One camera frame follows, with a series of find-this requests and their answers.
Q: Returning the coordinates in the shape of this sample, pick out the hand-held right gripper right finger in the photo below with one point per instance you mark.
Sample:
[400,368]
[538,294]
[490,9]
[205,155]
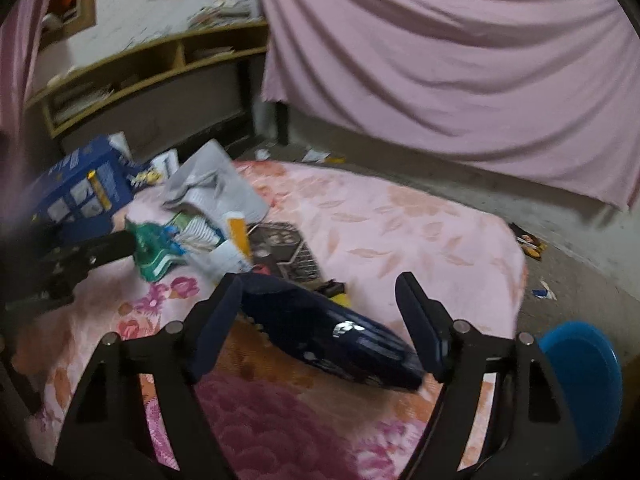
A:
[422,330]

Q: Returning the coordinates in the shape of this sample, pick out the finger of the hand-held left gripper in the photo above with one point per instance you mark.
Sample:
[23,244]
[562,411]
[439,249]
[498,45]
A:
[107,249]

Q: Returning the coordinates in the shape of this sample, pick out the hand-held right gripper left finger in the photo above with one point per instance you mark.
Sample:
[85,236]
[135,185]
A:
[220,325]

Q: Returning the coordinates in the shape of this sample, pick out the green snack packet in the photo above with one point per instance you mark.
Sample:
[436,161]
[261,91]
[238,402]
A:
[150,255]

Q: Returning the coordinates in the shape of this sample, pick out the dark navy snack packet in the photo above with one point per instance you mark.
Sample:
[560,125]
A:
[325,330]

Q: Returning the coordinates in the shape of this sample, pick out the blue plastic basin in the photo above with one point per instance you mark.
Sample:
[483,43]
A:
[585,385]

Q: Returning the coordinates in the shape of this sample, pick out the blue cardboard box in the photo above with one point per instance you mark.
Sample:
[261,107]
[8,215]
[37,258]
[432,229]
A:
[80,180]

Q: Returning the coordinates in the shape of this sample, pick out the white orange carton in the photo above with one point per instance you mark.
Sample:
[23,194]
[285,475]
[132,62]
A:
[237,237]

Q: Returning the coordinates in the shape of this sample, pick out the green white striped packet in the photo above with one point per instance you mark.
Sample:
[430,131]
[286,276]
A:
[197,230]

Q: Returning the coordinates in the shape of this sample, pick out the black patterned packet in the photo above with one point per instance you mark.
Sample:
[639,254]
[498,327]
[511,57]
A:
[285,250]

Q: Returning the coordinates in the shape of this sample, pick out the white plastic packet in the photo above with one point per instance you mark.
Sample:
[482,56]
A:
[165,162]

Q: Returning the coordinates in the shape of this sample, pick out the pink floral blanket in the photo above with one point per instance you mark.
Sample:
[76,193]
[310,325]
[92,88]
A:
[375,230]

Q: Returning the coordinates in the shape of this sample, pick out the small blue white wrapper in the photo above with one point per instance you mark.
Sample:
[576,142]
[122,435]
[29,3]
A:
[545,291]

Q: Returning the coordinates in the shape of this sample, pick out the dark glossy wrapper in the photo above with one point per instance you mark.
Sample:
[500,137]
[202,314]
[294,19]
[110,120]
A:
[527,242]

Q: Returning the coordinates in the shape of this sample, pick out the white paper scrap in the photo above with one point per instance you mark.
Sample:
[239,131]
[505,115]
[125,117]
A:
[314,155]

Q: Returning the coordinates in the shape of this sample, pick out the wooden shelf unit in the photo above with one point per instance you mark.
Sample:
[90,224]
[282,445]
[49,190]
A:
[150,57]

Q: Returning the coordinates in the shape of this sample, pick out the pink curtain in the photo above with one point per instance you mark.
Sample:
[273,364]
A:
[20,60]

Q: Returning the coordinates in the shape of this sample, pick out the black furniture leg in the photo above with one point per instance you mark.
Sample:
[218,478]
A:
[283,122]

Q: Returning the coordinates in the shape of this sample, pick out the pile of papers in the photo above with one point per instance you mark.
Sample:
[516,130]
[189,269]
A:
[225,10]

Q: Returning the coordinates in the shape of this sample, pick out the pink hung bed sheet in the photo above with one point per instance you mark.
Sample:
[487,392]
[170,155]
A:
[425,60]

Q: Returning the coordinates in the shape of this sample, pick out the wooden wall frame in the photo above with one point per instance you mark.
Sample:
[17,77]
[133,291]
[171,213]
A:
[87,0]

